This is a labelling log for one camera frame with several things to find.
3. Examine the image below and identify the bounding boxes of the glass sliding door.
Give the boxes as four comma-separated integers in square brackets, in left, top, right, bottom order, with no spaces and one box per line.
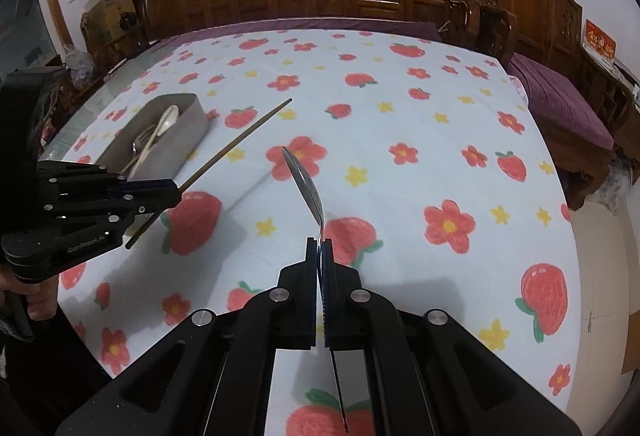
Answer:
[0,0,58,80]

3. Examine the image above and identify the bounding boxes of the person's left hand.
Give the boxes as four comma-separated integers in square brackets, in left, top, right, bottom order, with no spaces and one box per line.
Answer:
[0,265,58,321]

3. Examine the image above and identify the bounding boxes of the strawberry flower tablecloth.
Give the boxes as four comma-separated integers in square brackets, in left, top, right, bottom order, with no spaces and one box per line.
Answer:
[58,30,579,435]

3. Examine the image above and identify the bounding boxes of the metal rectangular tray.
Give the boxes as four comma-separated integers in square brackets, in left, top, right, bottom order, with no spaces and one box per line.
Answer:
[92,92,209,180]

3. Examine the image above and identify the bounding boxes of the dark brown wooden chopstick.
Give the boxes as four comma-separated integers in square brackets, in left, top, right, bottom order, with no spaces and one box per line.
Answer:
[125,98,293,250]

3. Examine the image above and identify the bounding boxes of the red wall sign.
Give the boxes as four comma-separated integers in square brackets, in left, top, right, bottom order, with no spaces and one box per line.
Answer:
[582,20,616,62]

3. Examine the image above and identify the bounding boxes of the carved wooden armchair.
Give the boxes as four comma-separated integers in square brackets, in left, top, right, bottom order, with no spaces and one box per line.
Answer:
[442,0,582,78]

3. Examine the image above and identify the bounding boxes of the purple bench cushion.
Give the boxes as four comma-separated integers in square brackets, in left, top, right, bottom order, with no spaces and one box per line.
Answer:
[506,52,614,150]

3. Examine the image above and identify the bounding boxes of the steel spoon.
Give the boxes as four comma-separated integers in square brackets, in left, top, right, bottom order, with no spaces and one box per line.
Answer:
[281,147,348,433]

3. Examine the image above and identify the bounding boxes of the large white plastic spoon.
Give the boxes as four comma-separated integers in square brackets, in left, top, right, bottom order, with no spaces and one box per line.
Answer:
[126,104,180,178]

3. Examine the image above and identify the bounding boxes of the steel fork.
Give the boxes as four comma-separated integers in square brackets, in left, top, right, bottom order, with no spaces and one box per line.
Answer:
[120,125,155,175]

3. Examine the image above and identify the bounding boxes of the stacked cardboard boxes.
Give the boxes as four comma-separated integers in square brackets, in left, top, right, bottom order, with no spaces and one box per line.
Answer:
[80,0,140,56]

